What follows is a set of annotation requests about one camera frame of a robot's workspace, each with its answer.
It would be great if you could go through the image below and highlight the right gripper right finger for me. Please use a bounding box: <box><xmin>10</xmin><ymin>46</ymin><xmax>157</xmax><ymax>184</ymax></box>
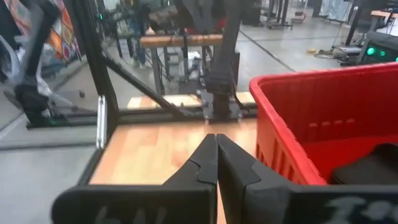
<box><xmin>216</xmin><ymin>133</ymin><xmax>398</xmax><ymax>224</ymax></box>

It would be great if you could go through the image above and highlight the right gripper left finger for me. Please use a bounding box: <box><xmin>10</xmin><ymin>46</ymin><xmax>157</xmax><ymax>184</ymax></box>
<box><xmin>51</xmin><ymin>133</ymin><xmax>218</xmax><ymax>224</ymax></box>

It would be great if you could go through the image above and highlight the black slide sandal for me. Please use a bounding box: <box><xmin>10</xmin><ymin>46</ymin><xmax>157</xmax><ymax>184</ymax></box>
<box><xmin>328</xmin><ymin>142</ymin><xmax>398</xmax><ymax>186</ymax></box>

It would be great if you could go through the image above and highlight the red plastic bin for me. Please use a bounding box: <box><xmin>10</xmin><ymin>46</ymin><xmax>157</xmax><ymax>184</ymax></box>
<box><xmin>248</xmin><ymin>61</ymin><xmax>398</xmax><ymax>187</ymax></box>

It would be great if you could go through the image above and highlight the person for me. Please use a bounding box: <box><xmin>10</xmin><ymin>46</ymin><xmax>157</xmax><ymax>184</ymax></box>
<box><xmin>127</xmin><ymin>12</ymin><xmax>152</xmax><ymax>69</ymax></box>

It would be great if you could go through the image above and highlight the wooden background table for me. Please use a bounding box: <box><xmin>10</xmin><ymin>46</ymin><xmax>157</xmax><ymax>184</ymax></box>
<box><xmin>139</xmin><ymin>33</ymin><xmax>224</xmax><ymax>97</ymax></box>
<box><xmin>369</xmin><ymin>9</ymin><xmax>398</xmax><ymax>19</ymax></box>

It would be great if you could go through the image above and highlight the black tripod stand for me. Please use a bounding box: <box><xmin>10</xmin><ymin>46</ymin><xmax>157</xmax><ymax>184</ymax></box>
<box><xmin>0</xmin><ymin>0</ymin><xmax>62</xmax><ymax>128</ymax></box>

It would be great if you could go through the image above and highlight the black equipment rack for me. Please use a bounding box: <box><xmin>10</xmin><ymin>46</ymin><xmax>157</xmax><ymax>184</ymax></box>
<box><xmin>267</xmin><ymin>0</ymin><xmax>295</xmax><ymax>31</ymax></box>

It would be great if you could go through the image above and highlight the black computer with green lights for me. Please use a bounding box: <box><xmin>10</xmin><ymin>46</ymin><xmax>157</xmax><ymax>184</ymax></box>
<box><xmin>357</xmin><ymin>30</ymin><xmax>398</xmax><ymax>67</ymax></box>

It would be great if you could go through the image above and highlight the colourful patterned banner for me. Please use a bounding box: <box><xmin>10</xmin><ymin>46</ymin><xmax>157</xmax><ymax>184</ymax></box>
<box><xmin>4</xmin><ymin>0</ymin><xmax>82</xmax><ymax>68</ymax></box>

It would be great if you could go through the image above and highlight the white curtain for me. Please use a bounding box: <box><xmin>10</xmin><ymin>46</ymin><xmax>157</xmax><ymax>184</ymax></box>
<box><xmin>318</xmin><ymin>0</ymin><xmax>355</xmax><ymax>22</ymax></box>

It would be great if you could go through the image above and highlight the white corner bracket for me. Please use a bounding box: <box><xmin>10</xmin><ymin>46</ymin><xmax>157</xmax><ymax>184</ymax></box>
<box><xmin>95</xmin><ymin>94</ymin><xmax>109</xmax><ymax>151</ymax></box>

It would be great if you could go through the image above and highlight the black aluminium frame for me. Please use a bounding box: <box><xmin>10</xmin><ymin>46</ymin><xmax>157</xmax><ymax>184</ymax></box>
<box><xmin>26</xmin><ymin>0</ymin><xmax>259</xmax><ymax>187</ymax></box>

